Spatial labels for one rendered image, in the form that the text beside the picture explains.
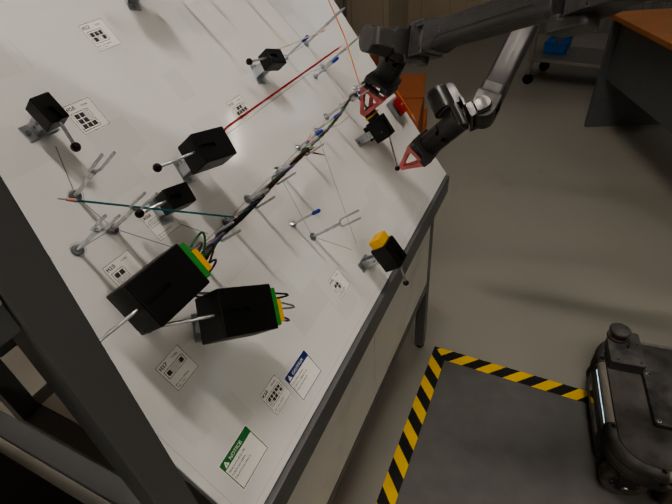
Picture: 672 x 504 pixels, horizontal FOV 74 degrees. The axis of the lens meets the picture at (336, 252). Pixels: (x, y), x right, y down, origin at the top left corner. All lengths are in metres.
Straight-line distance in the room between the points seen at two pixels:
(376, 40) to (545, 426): 1.50
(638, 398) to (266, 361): 1.36
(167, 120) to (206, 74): 0.16
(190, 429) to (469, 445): 1.29
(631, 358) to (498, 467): 0.60
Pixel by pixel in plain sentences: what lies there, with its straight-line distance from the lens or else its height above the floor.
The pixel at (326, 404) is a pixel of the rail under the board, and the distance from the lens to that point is 0.90.
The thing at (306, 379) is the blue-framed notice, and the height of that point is 0.91.
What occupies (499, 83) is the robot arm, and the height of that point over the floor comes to 1.26.
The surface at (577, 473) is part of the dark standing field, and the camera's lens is 1.91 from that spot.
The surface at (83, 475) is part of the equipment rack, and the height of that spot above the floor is 1.04.
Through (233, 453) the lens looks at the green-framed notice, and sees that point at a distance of 0.78.
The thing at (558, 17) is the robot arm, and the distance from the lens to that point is 0.80.
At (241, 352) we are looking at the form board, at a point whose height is 1.02.
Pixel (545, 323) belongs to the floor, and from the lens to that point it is 2.32.
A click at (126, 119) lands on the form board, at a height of 1.35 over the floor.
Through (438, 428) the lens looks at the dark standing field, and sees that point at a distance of 1.88.
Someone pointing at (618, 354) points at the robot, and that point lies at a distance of 1.90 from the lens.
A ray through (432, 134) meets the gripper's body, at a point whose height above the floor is 1.16.
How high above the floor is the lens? 1.61
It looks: 38 degrees down
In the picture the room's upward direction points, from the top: 5 degrees counter-clockwise
